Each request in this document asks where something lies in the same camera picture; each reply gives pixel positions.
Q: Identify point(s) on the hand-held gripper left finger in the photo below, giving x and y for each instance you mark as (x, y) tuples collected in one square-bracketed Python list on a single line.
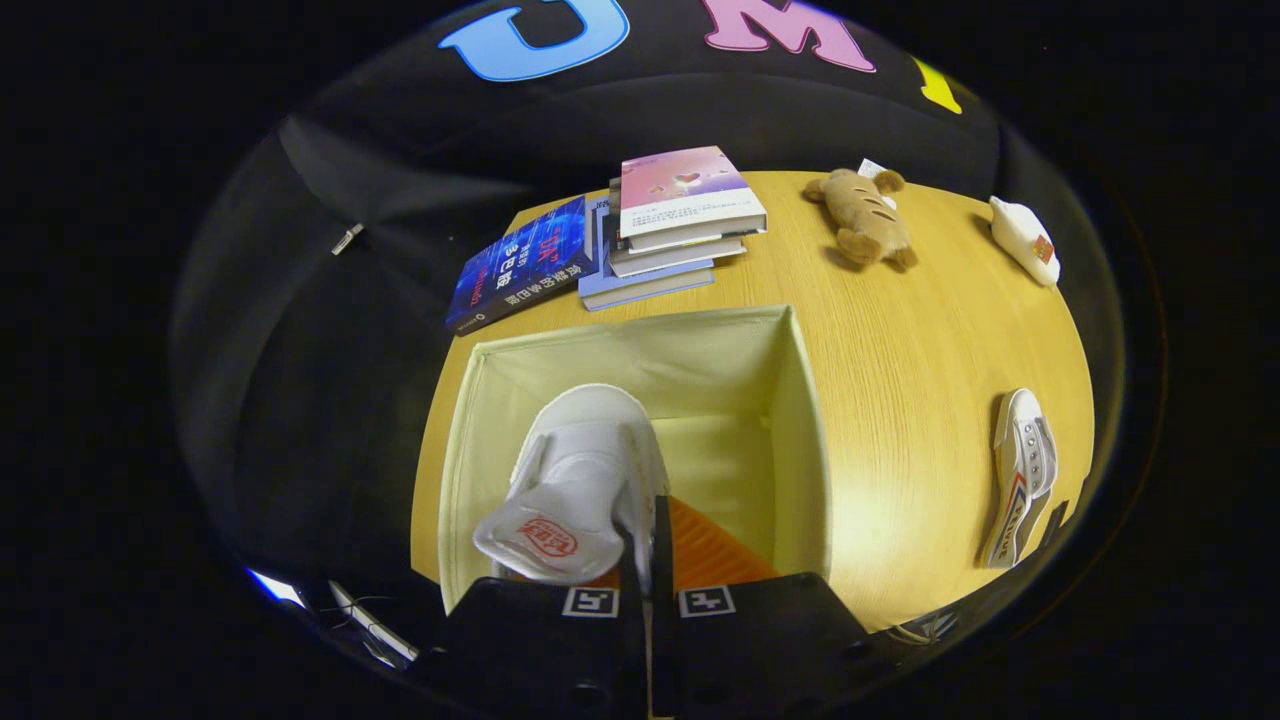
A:
[(530, 640)]

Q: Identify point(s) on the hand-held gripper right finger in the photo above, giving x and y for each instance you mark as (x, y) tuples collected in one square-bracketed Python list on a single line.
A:
[(750, 640)]

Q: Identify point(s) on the white canvas shoe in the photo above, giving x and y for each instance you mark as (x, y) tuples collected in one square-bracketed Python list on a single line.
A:
[(580, 470), (1025, 470)]

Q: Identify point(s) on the green fabric storage box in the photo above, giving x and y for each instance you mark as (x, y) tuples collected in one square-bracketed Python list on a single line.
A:
[(720, 370)]

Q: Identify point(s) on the lit computer screen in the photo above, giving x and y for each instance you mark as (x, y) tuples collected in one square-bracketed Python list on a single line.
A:
[(275, 587)]

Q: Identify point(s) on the dark blue book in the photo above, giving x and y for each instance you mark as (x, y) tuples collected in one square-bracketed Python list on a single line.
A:
[(520, 265)]

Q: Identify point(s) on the dark cover book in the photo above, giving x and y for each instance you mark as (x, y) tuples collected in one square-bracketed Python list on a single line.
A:
[(670, 262)]

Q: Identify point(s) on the brown bread plush toy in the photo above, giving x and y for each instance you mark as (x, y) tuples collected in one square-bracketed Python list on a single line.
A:
[(865, 215)]

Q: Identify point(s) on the silver cloth clip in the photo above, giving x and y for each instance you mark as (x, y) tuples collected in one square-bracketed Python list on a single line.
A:
[(347, 239)]

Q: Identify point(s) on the pink cover book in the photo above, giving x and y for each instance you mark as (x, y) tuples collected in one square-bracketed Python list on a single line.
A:
[(680, 185)]

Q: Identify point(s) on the white plush pouch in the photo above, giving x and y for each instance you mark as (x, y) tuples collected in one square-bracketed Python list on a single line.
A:
[(1020, 240)]

